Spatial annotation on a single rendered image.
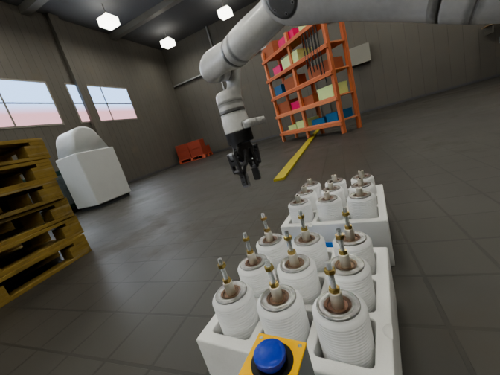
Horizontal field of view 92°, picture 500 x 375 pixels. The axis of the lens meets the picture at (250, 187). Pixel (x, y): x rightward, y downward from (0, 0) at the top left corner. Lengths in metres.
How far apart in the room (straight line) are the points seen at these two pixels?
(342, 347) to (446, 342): 0.36
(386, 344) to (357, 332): 0.07
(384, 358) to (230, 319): 0.29
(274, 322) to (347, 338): 0.13
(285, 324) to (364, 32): 11.07
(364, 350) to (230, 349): 0.26
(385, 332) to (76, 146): 5.12
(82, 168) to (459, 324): 5.06
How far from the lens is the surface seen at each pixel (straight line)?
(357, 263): 0.59
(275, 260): 0.75
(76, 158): 5.19
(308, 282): 0.61
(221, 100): 0.67
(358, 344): 0.50
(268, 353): 0.35
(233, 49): 0.59
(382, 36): 11.32
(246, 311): 0.58
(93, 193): 5.16
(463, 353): 0.80
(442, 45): 11.61
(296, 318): 0.53
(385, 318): 0.58
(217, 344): 0.62
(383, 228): 0.95
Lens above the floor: 0.59
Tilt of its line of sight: 13 degrees down
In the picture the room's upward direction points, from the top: 16 degrees counter-clockwise
